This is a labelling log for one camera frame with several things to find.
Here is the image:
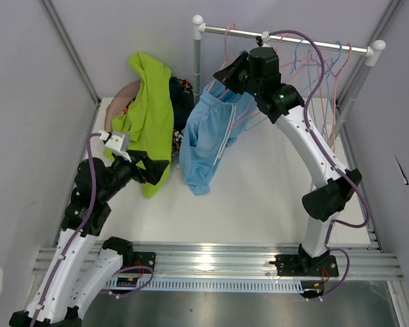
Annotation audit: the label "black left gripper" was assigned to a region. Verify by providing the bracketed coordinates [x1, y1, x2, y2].
[100, 149, 169, 201]

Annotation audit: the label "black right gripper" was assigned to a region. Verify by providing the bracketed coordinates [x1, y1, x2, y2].
[215, 52, 262, 98]

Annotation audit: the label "orange camouflage shorts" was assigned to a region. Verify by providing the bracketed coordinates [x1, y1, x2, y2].
[112, 76, 194, 160]

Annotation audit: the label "light blue shorts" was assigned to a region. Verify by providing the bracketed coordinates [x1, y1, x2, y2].
[179, 82, 256, 196]

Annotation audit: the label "lime green shorts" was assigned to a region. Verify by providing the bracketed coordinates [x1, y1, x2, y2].
[103, 50, 176, 200]

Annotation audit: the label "navy blue shorts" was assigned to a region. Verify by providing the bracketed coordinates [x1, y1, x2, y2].
[169, 76, 194, 131]

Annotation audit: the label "blue hanger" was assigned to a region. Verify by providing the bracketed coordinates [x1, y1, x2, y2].
[311, 41, 348, 150]
[292, 38, 331, 99]

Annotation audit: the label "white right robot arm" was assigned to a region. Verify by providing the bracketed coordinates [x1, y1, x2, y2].
[213, 47, 361, 276]

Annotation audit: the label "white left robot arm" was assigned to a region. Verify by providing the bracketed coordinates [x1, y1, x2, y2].
[9, 150, 170, 326]

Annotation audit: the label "pink translucent plastic basin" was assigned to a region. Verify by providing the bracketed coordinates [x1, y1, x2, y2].
[104, 80, 140, 131]

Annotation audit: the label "white metal clothes rack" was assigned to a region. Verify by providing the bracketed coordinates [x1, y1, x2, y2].
[177, 14, 387, 171]

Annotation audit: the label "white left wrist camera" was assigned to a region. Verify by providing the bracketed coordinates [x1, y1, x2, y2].
[100, 130, 132, 162]

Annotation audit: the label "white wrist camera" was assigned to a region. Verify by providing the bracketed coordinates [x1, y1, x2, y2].
[256, 31, 272, 48]
[100, 130, 132, 162]

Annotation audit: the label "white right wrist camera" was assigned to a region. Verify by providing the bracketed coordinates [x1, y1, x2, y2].
[256, 31, 272, 48]

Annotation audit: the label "white slotted cable duct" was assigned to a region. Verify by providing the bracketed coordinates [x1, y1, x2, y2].
[104, 278, 304, 293]

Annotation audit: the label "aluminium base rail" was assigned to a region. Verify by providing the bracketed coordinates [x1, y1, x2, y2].
[31, 242, 404, 281]

